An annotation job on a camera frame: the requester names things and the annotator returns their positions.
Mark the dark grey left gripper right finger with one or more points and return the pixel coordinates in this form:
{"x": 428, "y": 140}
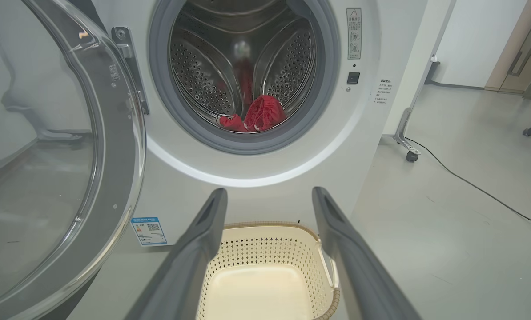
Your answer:
{"x": 356, "y": 266}

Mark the cream perforated laundry basket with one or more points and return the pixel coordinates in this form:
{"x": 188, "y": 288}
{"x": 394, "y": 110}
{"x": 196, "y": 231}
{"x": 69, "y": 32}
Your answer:
{"x": 265, "y": 289}

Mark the white partition panel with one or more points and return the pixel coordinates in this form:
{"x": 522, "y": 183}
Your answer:
{"x": 419, "y": 58}

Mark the metal frame leg with caster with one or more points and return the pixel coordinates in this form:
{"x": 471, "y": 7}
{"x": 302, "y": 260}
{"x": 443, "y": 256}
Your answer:
{"x": 403, "y": 133}

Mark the white front-load washing machine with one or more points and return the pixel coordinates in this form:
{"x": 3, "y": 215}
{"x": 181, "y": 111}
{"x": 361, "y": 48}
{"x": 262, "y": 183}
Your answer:
{"x": 181, "y": 195}

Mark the red and white garment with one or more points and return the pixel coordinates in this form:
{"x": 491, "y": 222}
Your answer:
{"x": 263, "y": 113}

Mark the round black glass washer door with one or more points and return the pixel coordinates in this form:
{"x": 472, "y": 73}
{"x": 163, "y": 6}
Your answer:
{"x": 114, "y": 133}

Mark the blue energy label sticker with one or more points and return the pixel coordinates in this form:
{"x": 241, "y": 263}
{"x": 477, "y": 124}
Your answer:
{"x": 149, "y": 231}

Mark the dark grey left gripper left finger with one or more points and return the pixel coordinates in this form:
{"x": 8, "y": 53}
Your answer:
{"x": 190, "y": 262}

